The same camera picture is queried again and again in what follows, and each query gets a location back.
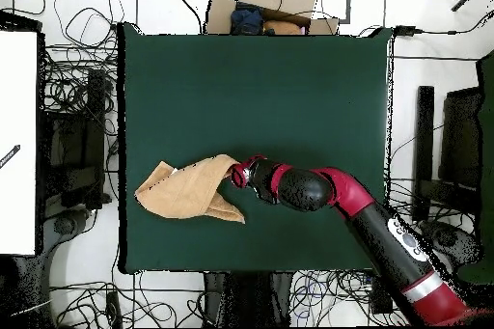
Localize black marker pen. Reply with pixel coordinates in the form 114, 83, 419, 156
0, 144, 21, 170

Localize black adapter cable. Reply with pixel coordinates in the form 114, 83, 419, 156
414, 10, 494, 36

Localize green cloth on side table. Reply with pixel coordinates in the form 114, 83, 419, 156
456, 49, 494, 285

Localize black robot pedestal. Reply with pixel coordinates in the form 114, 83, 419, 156
203, 271, 295, 328

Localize dark blue garment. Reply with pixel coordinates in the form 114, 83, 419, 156
230, 2, 265, 36

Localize black metal stand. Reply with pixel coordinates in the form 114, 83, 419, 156
38, 69, 112, 211

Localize black metal frame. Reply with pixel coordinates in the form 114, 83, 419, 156
412, 85, 483, 223

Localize dark green table cloth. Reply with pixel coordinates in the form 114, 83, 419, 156
117, 22, 395, 275

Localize black slim power strip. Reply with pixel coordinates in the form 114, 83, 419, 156
105, 290, 124, 329

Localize orange garment in box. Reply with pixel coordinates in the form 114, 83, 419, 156
262, 19, 304, 36

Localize grey chair base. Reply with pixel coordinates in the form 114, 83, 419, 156
41, 208, 92, 264
420, 219, 484, 266

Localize white panel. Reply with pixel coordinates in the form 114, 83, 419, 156
0, 30, 39, 256

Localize black looped cable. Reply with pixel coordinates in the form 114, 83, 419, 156
52, 0, 126, 51

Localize orange terry towel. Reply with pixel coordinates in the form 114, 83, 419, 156
133, 153, 247, 225

